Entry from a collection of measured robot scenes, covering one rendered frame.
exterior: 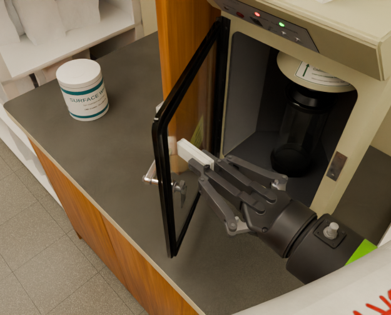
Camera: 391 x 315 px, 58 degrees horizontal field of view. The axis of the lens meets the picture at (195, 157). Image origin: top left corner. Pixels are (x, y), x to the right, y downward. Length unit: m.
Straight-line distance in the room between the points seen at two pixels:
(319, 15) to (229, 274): 0.58
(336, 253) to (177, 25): 0.48
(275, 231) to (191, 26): 0.44
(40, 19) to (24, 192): 1.11
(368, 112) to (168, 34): 0.38
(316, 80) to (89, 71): 0.70
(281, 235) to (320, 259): 0.05
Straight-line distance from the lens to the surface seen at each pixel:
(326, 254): 0.45
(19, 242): 2.14
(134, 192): 0.95
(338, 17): 0.45
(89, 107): 1.14
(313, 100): 0.75
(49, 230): 2.12
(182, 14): 0.71
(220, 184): 0.51
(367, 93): 0.60
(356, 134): 0.64
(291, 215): 0.47
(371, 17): 0.47
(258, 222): 0.48
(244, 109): 0.88
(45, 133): 1.18
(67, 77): 1.12
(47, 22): 1.62
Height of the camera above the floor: 1.70
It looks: 48 degrees down
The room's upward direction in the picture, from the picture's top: straight up
